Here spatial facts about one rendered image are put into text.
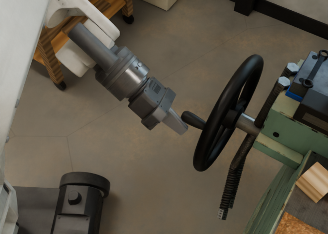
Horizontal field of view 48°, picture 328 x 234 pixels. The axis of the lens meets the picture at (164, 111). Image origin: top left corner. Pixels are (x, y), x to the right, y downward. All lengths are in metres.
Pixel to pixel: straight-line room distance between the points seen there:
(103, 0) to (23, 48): 1.70
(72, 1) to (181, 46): 1.37
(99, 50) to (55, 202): 0.89
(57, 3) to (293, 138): 0.50
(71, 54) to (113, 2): 1.34
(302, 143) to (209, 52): 1.37
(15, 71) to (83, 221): 1.11
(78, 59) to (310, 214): 0.49
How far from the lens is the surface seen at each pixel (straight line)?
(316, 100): 0.65
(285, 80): 0.71
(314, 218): 0.68
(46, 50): 1.68
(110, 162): 1.67
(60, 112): 1.85
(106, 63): 0.67
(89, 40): 0.67
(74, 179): 1.45
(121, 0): 2.04
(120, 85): 0.70
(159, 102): 0.71
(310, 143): 0.71
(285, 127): 0.70
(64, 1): 0.73
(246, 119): 0.81
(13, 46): 0.33
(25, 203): 1.50
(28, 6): 0.36
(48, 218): 1.45
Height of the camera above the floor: 1.51
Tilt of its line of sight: 58 degrees down
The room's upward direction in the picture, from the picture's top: straight up
